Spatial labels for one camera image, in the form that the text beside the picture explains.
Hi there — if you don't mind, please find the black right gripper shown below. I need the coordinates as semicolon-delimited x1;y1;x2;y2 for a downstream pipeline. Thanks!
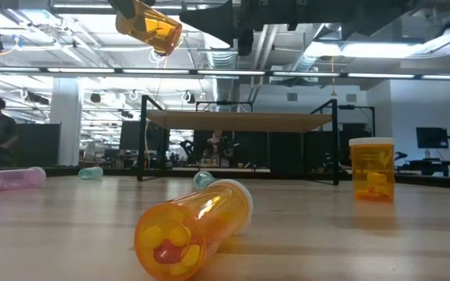
178;0;300;57

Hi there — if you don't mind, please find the green medicine bottle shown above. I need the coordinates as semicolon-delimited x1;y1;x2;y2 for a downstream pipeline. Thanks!
77;165;105;181
192;170;217;190

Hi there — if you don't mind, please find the pink medicine bottle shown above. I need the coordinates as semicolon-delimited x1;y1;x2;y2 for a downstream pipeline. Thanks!
0;166;48;192

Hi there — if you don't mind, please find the wooden shelf with black legs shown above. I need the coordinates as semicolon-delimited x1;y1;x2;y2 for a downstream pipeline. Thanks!
136;94;340;187

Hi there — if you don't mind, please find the long orange medicine bottle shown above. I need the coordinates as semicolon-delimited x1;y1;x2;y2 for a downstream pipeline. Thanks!
134;178;255;281

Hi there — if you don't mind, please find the white square pillar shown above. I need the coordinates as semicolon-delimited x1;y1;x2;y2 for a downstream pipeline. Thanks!
49;76;84;168

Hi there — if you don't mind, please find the black office partition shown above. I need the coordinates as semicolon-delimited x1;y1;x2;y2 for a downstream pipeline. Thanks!
230;130;373;173
13;123;62;168

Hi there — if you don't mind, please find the bright ceiling light panel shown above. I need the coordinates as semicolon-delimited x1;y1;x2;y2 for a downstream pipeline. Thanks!
305;38;425;60

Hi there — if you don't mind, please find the black computer monitor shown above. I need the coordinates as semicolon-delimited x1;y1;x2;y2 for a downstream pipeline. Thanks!
416;126;450;150

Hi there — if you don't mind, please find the black desk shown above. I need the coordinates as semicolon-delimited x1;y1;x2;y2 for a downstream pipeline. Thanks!
407;158;450;177

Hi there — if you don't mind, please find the silver ribbed ventilation duct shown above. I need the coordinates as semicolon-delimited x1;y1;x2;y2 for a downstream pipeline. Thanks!
205;46;241;71

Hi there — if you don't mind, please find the yellow hanging cord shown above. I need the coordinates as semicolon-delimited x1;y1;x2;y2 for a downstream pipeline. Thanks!
329;56;338;98

